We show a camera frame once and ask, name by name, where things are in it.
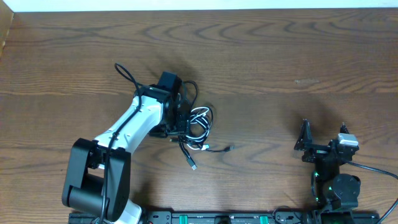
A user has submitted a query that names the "thick black USB cable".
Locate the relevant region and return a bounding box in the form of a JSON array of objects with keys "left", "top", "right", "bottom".
[{"left": 174, "top": 80, "right": 215, "bottom": 170}]

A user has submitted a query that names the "white USB cable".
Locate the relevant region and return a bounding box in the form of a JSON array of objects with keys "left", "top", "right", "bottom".
[{"left": 186, "top": 106, "right": 212, "bottom": 152}]

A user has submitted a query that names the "thin black USB cable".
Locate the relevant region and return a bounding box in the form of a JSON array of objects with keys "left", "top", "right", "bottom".
[{"left": 169, "top": 136, "right": 234, "bottom": 154}]

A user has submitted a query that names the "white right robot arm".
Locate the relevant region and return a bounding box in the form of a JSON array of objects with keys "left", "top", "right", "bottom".
[{"left": 294, "top": 119, "right": 361, "bottom": 212}]

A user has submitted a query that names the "black right camera cable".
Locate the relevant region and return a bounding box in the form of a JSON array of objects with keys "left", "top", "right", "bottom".
[{"left": 346, "top": 161, "right": 398, "bottom": 224}]

